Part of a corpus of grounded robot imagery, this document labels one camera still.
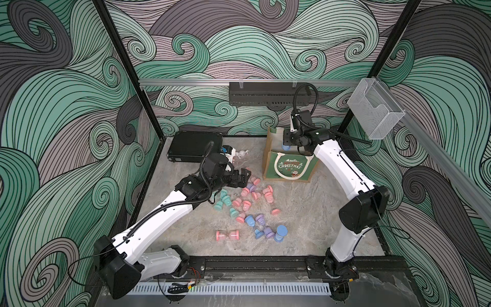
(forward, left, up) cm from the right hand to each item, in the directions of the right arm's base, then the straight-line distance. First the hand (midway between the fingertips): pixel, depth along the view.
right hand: (286, 135), depth 84 cm
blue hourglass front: (-36, +4, -18) cm, 41 cm away
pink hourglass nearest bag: (-9, +13, -24) cm, 29 cm away
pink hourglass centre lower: (-29, +21, -23) cm, 42 cm away
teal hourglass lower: (-26, +24, -23) cm, 42 cm away
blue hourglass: (-29, +17, -25) cm, 41 cm away
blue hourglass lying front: (-35, +14, -24) cm, 44 cm away
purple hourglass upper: (-13, +16, -23) cm, 31 cm away
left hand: (-18, +21, 0) cm, 27 cm away
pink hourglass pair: (-17, +7, -26) cm, 32 cm away
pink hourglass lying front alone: (-36, +24, -23) cm, 49 cm away
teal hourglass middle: (-18, +28, -24) cm, 41 cm away
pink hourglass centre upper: (-18, +14, -23) cm, 32 cm away
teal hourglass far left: (-16, +30, -24) cm, 41 cm away
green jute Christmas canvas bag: (-5, 0, -15) cm, 16 cm away
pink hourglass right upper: (-14, +7, -23) cm, 28 cm away
